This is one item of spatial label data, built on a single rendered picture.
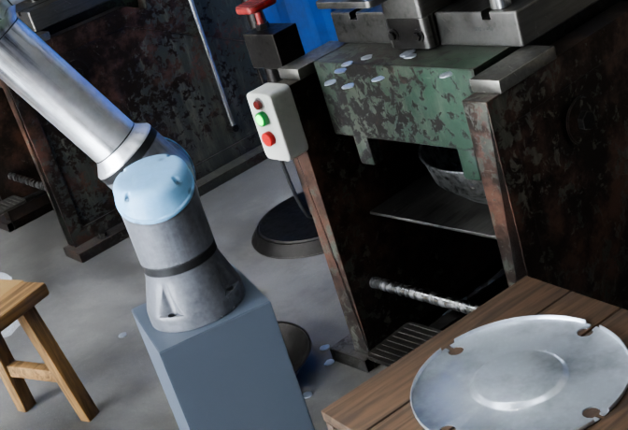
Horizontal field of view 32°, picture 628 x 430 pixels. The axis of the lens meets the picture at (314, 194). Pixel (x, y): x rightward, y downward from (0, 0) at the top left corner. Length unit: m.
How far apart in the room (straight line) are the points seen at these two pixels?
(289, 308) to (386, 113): 0.79
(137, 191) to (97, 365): 1.13
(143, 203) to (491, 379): 0.54
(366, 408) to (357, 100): 0.66
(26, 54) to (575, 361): 0.89
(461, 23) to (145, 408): 1.09
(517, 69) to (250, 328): 0.56
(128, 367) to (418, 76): 1.11
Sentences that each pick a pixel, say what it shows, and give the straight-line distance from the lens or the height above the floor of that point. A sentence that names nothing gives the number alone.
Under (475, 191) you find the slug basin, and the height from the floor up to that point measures 0.36.
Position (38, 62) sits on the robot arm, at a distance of 1.67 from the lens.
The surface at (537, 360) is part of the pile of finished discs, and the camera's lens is 1.49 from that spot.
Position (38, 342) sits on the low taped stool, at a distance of 2.35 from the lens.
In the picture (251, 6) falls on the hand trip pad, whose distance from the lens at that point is 2.05.
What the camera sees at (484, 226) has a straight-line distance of 1.97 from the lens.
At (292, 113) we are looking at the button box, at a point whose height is 0.58.
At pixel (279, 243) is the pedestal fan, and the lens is 2.82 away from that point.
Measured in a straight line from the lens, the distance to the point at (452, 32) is 1.85.
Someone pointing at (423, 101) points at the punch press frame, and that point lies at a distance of 1.83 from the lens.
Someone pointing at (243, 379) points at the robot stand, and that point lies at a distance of 1.66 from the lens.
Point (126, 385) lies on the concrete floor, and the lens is 2.51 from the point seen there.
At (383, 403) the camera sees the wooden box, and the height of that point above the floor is 0.35.
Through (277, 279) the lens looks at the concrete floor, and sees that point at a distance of 2.71.
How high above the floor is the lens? 1.18
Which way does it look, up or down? 22 degrees down
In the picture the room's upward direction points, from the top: 18 degrees counter-clockwise
